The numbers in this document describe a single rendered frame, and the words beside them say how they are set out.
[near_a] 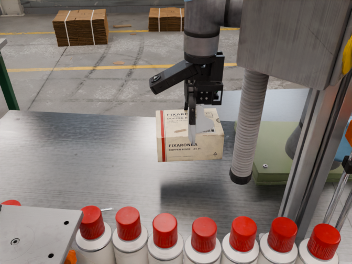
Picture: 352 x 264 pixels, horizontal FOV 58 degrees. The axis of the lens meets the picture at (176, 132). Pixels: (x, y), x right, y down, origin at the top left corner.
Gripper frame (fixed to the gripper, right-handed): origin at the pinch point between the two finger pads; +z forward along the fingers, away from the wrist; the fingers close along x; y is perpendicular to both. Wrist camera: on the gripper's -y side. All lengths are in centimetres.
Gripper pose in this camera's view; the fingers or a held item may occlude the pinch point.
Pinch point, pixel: (187, 128)
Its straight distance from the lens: 79.9
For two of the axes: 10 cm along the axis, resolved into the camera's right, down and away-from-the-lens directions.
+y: 10.0, -0.3, 0.6
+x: -0.6, -5.7, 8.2
